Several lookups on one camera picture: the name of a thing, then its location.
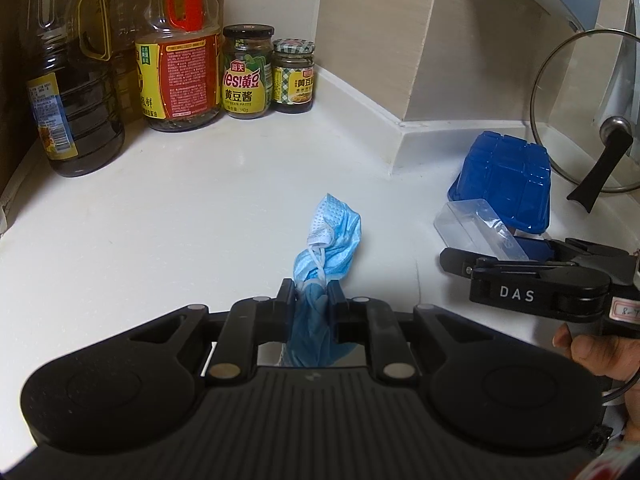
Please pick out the blue face mask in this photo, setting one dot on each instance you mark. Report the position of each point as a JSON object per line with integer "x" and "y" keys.
{"x": 330, "y": 240}

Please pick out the blue plastic tray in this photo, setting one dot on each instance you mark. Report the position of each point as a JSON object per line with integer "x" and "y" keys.
{"x": 505, "y": 180}

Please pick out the person's right hand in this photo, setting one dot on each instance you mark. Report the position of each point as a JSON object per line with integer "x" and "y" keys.
{"x": 610, "y": 355}

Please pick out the dark oil bottle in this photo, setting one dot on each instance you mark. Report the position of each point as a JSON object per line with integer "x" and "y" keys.
{"x": 65, "y": 100}

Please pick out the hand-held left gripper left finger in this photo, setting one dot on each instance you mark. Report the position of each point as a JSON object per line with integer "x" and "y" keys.
{"x": 286, "y": 310}

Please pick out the clear plastic container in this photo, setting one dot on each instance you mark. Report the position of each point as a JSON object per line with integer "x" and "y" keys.
{"x": 475, "y": 230}

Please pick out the green label sauce jar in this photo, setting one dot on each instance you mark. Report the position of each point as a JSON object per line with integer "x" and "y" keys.
{"x": 246, "y": 85}

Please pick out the small checkered lid jar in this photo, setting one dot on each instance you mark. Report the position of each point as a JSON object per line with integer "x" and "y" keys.
{"x": 294, "y": 82}

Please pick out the red label oil bottle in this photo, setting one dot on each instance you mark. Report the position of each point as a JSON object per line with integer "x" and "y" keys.
{"x": 185, "y": 75}

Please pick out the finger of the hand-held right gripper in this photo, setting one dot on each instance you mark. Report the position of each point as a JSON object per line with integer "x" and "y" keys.
{"x": 550, "y": 292}
{"x": 590, "y": 259}

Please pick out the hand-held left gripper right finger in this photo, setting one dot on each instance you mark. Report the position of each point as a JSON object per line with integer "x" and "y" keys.
{"x": 337, "y": 315}

